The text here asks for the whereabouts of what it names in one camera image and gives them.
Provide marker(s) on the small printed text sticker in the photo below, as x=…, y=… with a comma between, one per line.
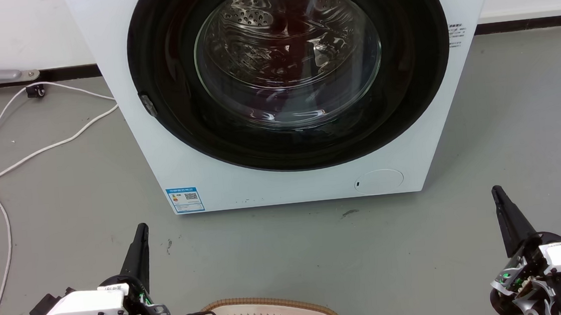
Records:
x=456, y=34

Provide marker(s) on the grey door latch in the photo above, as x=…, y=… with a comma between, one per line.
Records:
x=148, y=105

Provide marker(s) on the white front-load washing machine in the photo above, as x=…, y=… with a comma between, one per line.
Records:
x=282, y=185

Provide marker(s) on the black round washer door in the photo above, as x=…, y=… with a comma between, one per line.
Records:
x=177, y=115

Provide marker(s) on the round white filter cover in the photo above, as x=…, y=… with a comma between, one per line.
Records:
x=379, y=181

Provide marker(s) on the blue energy label sticker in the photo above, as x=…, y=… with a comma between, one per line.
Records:
x=185, y=199

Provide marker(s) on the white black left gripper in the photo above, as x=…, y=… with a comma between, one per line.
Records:
x=84, y=305

